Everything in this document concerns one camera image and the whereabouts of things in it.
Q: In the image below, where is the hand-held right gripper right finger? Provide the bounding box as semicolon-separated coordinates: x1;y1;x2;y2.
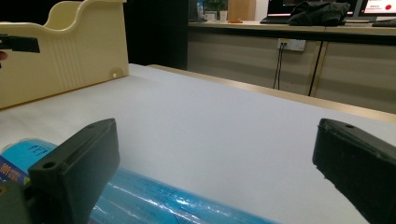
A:
312;118;396;224

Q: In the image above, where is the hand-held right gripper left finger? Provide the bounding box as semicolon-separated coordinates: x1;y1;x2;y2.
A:
27;118;121;224

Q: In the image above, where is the cream plastic storage rack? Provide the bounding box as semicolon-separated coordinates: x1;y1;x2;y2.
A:
0;0;130;110

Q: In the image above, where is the blue plastic-wrapped roll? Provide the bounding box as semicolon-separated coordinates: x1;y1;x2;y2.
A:
0;138;281;224

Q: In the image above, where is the long wooden counter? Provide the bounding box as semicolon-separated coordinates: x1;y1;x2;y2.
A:
187;20;396;114

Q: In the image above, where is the black keyboard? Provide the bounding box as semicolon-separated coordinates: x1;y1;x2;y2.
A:
371;19;396;28
260;16;292;25

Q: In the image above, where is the black cloth bundle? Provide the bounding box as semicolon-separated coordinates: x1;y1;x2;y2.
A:
287;0;351;27

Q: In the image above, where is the computer monitor with red spot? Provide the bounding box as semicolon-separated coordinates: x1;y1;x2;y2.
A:
358;0;396;18

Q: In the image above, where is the plastic bottle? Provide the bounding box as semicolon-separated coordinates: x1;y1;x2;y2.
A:
196;0;206;22

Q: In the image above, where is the green potted plant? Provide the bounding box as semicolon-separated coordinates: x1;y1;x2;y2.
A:
204;0;229;13

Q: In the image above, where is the black power cable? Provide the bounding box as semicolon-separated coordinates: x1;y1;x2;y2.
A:
273;42;286;91

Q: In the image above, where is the white wall socket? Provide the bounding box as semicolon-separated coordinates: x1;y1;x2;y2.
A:
277;37;307;52

